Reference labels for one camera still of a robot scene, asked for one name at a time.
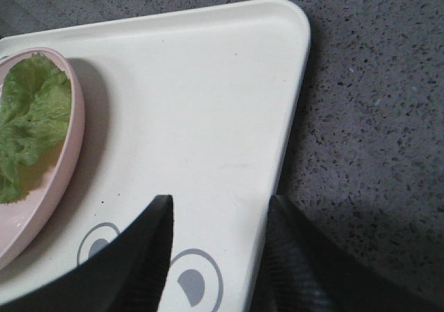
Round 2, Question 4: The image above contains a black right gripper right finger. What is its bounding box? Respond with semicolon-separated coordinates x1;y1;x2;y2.
265;195;442;311

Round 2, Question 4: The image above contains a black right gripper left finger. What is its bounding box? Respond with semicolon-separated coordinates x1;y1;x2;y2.
1;195;173;311

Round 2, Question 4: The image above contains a pink round plate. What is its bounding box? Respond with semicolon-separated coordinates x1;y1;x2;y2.
1;47;85;268

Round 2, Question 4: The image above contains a cream bear serving tray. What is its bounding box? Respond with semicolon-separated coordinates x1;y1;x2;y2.
1;0;310;311

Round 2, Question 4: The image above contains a green lettuce leaf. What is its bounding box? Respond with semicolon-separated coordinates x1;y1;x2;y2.
1;53;71;203

